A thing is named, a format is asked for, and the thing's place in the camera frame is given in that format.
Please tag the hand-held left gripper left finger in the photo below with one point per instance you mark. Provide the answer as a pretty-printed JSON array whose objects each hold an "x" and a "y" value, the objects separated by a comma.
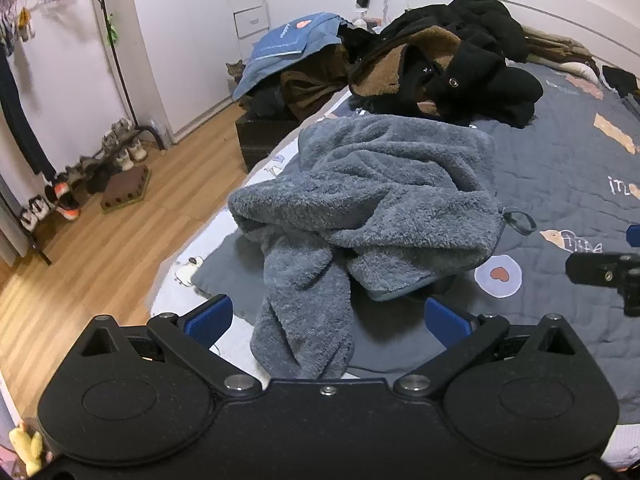
[{"x": 210, "y": 317}]

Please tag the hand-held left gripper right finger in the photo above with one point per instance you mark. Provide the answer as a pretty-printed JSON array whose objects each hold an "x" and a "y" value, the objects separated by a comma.
[{"x": 442, "y": 320}]

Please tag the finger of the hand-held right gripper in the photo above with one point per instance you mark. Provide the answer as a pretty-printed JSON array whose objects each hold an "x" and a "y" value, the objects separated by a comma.
[
  {"x": 634, "y": 236},
  {"x": 600, "y": 269}
]

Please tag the grey fleece garment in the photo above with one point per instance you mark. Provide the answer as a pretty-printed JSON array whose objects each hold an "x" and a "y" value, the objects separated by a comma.
[{"x": 375, "y": 185}]

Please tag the black clothes rack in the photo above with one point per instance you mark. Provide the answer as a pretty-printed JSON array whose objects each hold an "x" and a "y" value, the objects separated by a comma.
[{"x": 120, "y": 70}]

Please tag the dark hanging clothes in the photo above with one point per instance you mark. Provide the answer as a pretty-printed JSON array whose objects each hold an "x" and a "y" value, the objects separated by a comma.
[{"x": 20, "y": 120}]

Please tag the white printed bed sheet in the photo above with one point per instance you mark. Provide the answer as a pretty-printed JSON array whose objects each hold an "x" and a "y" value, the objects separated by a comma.
[{"x": 170, "y": 290}]

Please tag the dark grey printed quilt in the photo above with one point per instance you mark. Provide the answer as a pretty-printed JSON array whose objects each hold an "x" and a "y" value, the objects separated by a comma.
[{"x": 550, "y": 150}]

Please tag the brown cardboard cat scratcher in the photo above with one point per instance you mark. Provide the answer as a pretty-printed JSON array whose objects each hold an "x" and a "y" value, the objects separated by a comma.
[{"x": 125, "y": 185}]

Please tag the white pillow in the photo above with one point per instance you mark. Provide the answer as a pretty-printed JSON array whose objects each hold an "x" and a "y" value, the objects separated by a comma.
[{"x": 580, "y": 69}]

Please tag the black storage box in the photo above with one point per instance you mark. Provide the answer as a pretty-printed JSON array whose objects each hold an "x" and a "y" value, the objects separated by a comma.
[{"x": 260, "y": 140}]

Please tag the row of shoes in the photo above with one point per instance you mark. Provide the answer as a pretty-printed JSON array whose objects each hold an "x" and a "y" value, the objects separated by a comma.
[{"x": 65, "y": 195}]

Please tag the brown folded quilt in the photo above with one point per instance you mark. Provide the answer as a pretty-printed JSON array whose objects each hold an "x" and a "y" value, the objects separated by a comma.
[{"x": 555, "y": 45}]

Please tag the white bed headboard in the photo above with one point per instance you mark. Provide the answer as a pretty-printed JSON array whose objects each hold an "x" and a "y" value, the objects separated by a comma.
[{"x": 575, "y": 30}]

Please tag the yellow plush toy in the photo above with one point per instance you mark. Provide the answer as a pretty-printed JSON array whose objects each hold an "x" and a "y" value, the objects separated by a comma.
[{"x": 27, "y": 447}]

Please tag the black jacket brown fleece lining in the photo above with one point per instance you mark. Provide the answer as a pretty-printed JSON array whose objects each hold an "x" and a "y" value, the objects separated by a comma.
[{"x": 480, "y": 60}]

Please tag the brown coat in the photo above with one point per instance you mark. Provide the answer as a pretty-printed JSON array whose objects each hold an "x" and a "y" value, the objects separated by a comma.
[{"x": 305, "y": 90}]

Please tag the tabby cat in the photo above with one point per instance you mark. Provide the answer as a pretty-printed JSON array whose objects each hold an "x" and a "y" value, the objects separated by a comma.
[{"x": 235, "y": 70}]

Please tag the black puffer coat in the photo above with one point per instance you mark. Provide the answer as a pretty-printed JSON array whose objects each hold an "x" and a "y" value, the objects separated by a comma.
[{"x": 480, "y": 15}]

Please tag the blue printed cloth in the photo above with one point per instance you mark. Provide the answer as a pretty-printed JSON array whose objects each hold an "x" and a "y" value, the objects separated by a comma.
[{"x": 285, "y": 55}]

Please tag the white wardrobe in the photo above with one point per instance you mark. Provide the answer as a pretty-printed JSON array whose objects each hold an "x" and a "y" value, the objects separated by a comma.
[{"x": 200, "y": 35}]

